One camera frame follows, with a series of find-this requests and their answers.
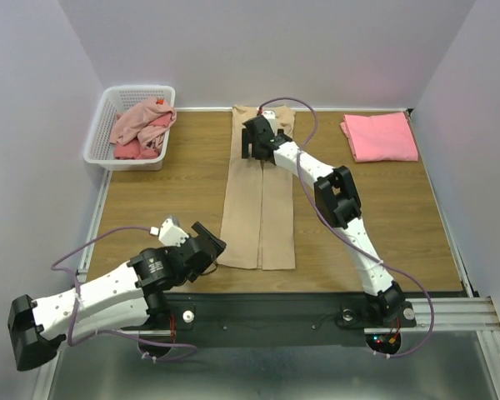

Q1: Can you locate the dusty pink t shirt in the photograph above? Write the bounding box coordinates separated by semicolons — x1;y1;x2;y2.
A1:
109;97;177;153

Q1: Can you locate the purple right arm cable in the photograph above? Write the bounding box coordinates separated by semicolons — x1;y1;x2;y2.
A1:
257;97;435;360

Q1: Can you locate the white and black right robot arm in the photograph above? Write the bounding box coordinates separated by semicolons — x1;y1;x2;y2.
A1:
242;115;406;325

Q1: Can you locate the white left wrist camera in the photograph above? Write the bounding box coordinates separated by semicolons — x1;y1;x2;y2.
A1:
149;215;189;247

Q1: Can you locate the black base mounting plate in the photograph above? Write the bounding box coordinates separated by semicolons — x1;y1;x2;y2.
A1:
120;292;418;349

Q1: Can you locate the beige t shirt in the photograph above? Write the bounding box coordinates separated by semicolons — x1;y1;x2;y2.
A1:
219;105;296;271

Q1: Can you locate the white perforated plastic basket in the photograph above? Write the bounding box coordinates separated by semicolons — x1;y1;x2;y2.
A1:
83;84;177;171

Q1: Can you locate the aluminium frame rail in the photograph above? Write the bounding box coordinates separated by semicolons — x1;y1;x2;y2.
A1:
402;297;500;332

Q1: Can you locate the folded bright pink t shirt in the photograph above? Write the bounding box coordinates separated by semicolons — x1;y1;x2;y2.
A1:
340;112;419;163

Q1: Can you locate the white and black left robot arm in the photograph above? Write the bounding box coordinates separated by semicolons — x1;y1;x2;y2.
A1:
7;217;226;372

